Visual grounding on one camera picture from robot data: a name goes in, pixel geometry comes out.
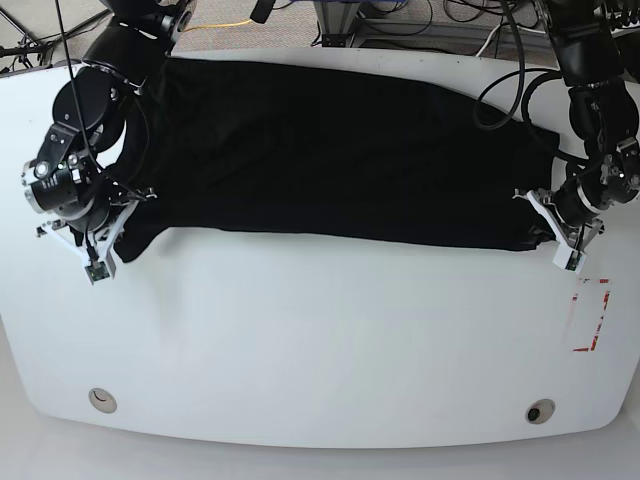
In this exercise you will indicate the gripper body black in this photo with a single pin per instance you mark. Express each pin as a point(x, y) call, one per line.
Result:
point(579, 201)
point(89, 207)

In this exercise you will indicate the black graphic T-shirt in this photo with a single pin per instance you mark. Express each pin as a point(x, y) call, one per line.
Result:
point(257, 147)

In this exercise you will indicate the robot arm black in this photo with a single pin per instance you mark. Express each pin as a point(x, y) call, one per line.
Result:
point(602, 113)
point(90, 113)

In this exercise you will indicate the red tape rectangle marking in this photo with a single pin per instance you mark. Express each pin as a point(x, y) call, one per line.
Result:
point(587, 312)

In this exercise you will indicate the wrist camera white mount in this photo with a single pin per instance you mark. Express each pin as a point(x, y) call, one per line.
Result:
point(96, 254)
point(572, 241)

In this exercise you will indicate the left table cable grommet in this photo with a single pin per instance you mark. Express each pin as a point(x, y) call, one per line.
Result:
point(102, 400)

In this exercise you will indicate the table cable grommet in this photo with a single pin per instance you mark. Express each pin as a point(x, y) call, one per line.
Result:
point(102, 400)
point(540, 411)

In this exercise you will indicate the right table cable grommet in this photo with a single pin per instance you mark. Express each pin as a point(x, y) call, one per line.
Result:
point(540, 411)

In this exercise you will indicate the aluminium frame post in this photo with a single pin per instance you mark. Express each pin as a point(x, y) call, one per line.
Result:
point(336, 20)

